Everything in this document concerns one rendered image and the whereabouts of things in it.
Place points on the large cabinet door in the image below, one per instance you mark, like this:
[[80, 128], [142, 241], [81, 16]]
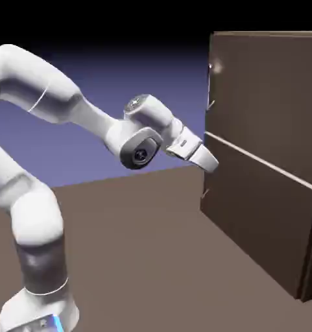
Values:
[[211, 46]]

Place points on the brown wooden cabinet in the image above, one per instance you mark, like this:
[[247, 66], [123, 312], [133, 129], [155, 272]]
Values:
[[262, 103]]

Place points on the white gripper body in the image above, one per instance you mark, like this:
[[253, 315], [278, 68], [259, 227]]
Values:
[[205, 159]]

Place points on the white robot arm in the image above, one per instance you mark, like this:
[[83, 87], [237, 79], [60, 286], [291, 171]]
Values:
[[54, 88]]

